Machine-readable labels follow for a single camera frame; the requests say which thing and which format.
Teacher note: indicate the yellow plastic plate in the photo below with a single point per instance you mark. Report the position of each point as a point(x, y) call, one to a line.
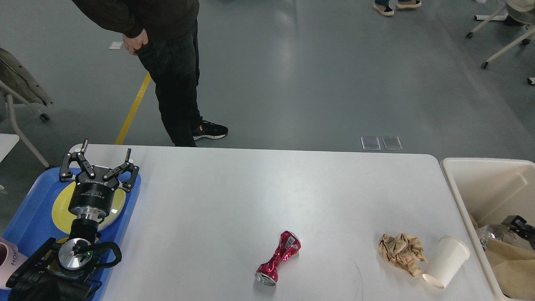
point(62, 201)

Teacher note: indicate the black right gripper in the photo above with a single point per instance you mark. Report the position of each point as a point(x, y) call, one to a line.
point(519, 225)

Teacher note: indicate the person's hand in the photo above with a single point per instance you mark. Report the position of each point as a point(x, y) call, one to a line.
point(133, 45)

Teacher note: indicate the foil sheet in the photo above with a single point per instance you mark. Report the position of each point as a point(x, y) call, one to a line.
point(498, 232)

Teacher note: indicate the beige plastic bin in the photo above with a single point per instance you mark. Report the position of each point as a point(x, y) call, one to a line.
point(487, 191)

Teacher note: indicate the crushed red can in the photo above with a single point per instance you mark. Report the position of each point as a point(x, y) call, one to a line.
point(289, 245)

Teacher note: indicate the brown paper bag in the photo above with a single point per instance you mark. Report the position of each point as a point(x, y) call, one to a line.
point(513, 267)

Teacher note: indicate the pink HOME mug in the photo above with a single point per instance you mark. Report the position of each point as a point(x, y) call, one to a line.
point(10, 260)

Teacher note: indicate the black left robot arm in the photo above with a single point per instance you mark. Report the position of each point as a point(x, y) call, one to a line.
point(84, 260)

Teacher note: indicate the person in black clothes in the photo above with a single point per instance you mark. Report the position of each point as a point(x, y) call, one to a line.
point(171, 58)

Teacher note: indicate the chair with olive jacket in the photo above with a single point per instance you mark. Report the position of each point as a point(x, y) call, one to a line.
point(19, 86)

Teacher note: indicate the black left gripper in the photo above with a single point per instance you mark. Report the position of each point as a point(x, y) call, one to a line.
point(94, 196)

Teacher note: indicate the brown paper ball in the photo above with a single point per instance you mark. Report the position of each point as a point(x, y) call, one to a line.
point(403, 251)

